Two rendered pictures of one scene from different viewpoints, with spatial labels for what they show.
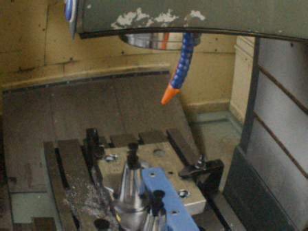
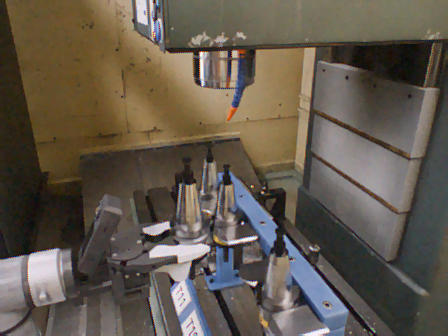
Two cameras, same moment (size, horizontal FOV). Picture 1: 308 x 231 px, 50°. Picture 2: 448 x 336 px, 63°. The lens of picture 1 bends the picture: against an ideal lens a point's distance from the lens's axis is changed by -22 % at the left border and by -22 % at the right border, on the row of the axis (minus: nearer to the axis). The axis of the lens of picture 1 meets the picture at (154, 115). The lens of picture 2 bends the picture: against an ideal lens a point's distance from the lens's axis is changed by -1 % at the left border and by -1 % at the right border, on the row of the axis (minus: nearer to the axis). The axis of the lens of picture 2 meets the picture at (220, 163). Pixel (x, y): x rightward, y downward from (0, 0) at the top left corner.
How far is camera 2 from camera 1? 0.26 m
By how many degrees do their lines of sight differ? 6
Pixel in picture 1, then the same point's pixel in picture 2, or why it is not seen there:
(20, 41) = (96, 106)
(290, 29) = (317, 36)
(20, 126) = (105, 186)
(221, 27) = (257, 44)
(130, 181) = (208, 172)
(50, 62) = (134, 130)
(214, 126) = (280, 182)
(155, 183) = not seen: hidden behind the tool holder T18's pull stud
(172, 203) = (240, 191)
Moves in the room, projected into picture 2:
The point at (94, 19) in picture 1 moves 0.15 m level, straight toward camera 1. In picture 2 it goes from (177, 38) to (181, 50)
